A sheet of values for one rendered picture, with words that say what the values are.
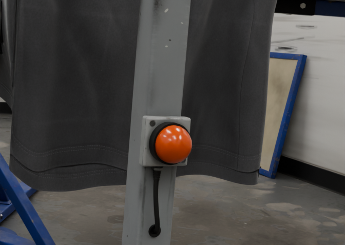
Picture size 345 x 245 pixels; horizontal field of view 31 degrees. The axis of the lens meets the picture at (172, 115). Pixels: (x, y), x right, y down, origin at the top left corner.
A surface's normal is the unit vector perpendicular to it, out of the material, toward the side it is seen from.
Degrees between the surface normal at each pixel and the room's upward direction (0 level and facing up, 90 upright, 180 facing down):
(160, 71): 90
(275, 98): 79
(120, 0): 93
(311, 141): 90
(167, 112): 90
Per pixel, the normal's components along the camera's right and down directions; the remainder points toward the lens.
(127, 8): 0.51, 0.22
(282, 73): -0.86, -0.19
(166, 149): -0.36, 0.24
